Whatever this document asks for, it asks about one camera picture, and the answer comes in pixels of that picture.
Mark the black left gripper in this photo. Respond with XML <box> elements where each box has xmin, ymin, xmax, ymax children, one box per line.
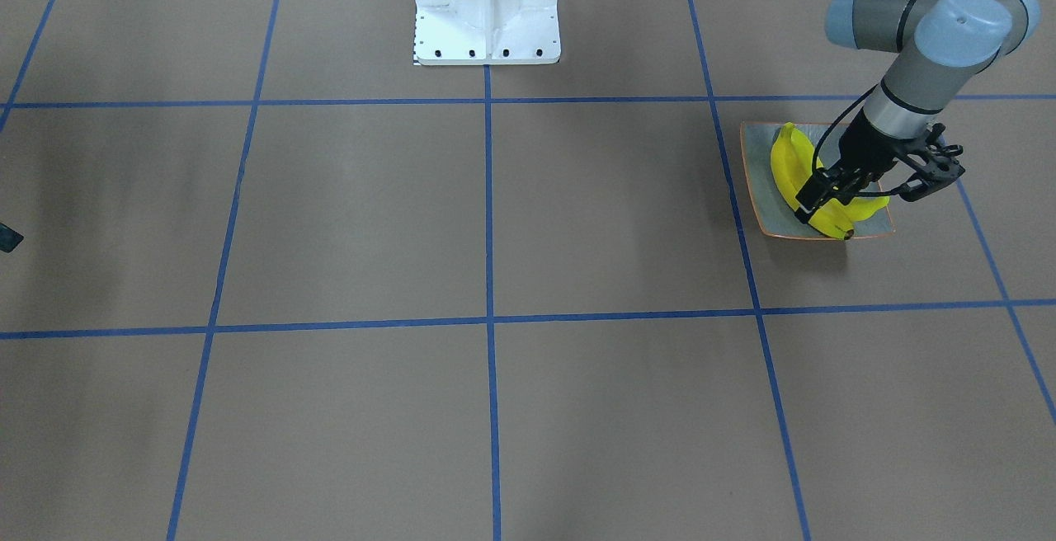
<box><xmin>794</xmin><ymin>109</ymin><xmax>931</xmax><ymax>214</ymax></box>

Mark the yellow banana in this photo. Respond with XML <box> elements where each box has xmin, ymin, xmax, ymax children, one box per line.
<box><xmin>771</xmin><ymin>122</ymin><xmax>890</xmax><ymax>223</ymax></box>
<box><xmin>787</xmin><ymin>195</ymin><xmax>856</xmax><ymax>241</ymax></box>

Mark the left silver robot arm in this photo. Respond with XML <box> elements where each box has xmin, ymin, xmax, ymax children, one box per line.
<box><xmin>791</xmin><ymin>0</ymin><xmax>1042</xmax><ymax>222</ymax></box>

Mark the grey square plate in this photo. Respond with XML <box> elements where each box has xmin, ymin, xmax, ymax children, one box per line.
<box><xmin>739</xmin><ymin>122</ymin><xmax>895</xmax><ymax>242</ymax></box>

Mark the small black box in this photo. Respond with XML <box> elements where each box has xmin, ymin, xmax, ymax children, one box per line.
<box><xmin>0</xmin><ymin>223</ymin><xmax>24</xmax><ymax>254</ymax></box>

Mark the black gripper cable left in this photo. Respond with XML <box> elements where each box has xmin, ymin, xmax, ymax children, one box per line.
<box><xmin>812</xmin><ymin>83</ymin><xmax>917</xmax><ymax>197</ymax></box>

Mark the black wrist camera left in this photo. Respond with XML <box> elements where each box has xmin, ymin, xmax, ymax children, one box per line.
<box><xmin>894</xmin><ymin>122</ymin><xmax>965</xmax><ymax>202</ymax></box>

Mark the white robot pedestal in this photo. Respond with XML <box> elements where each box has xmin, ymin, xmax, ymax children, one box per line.
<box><xmin>412</xmin><ymin>0</ymin><xmax>562</xmax><ymax>66</ymax></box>

